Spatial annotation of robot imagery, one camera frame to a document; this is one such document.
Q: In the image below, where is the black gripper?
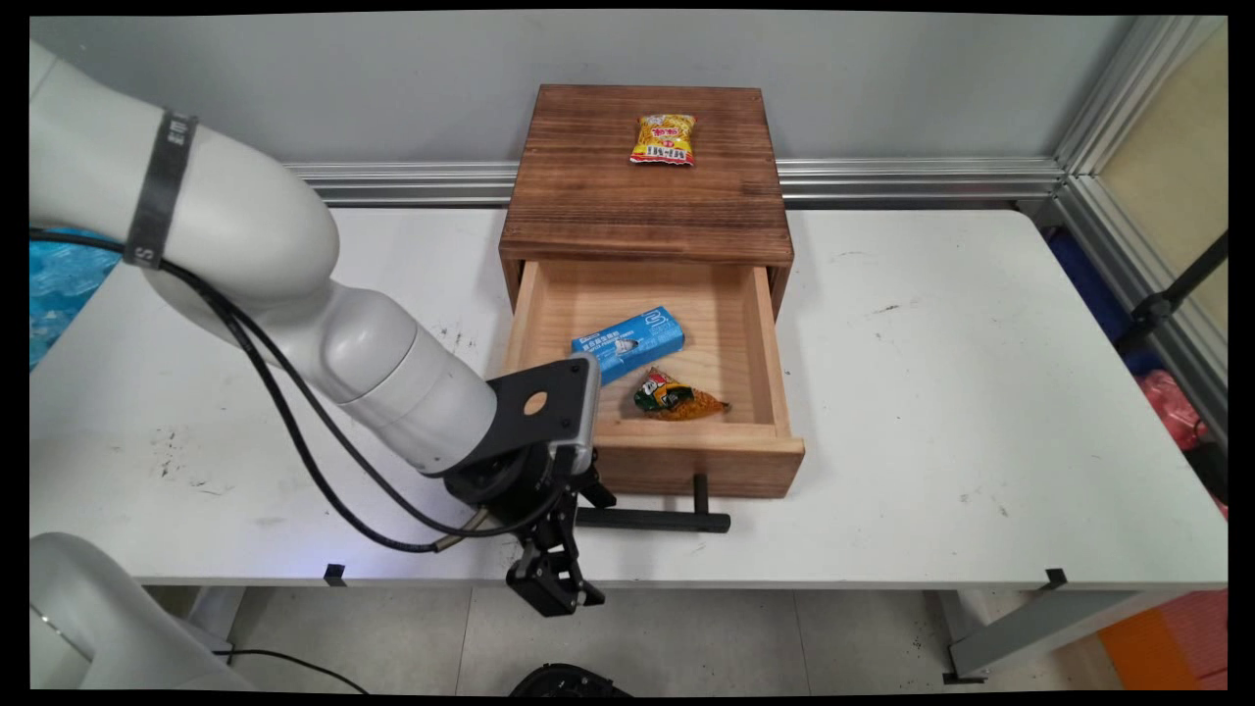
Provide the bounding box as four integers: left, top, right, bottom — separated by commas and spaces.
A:
441, 441, 620, 619

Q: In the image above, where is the wooden drawer with black handle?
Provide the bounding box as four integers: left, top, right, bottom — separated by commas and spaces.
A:
502, 259, 807, 536

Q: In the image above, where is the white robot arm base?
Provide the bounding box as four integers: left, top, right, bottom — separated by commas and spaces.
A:
29, 532, 258, 693

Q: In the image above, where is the black round floor object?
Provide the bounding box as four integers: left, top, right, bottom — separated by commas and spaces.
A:
510, 664, 634, 697

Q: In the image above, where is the green orange snack wrapper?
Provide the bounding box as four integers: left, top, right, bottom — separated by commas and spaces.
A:
632, 367, 732, 424

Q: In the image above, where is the blue cardboard box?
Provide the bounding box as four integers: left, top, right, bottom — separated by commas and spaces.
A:
571, 305, 686, 386

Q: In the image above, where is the narrow grey table leg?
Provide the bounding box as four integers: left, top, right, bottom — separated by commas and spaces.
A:
186, 586, 246, 664

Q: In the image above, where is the yellow snack packet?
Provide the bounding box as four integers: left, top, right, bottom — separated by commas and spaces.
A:
629, 113, 698, 167

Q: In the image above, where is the wide grey table leg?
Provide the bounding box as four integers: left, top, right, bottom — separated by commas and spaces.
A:
939, 588, 1193, 685

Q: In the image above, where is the blue bubble wrap sheet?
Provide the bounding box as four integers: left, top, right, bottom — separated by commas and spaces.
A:
29, 229, 125, 370

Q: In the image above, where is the blue bin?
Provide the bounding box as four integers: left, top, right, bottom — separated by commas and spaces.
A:
1044, 230, 1164, 376

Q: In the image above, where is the orange box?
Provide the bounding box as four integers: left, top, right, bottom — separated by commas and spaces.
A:
1098, 588, 1229, 692

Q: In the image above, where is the red plastic bag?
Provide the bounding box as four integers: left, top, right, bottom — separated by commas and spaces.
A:
1137, 370, 1213, 452

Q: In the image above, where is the black stand pole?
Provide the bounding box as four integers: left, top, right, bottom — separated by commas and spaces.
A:
1118, 230, 1229, 356

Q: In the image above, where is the thin black camera cable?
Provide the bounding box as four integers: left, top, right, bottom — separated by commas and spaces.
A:
29, 227, 581, 542

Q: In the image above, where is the black cable with metal ferrule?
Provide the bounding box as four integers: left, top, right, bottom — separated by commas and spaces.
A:
29, 227, 491, 556

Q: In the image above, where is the black floor cable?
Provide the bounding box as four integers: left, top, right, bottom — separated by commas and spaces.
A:
210, 648, 370, 695

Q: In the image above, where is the aluminium wall rail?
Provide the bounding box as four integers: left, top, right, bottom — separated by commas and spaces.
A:
282, 159, 1066, 209

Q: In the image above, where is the grey cable strap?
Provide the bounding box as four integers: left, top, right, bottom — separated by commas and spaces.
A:
123, 109, 200, 272

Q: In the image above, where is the aluminium side rail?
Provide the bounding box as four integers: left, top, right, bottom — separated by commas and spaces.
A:
1043, 175, 1229, 444

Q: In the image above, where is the aluminium corner post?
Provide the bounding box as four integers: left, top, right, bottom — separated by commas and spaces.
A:
1053, 15, 1227, 179

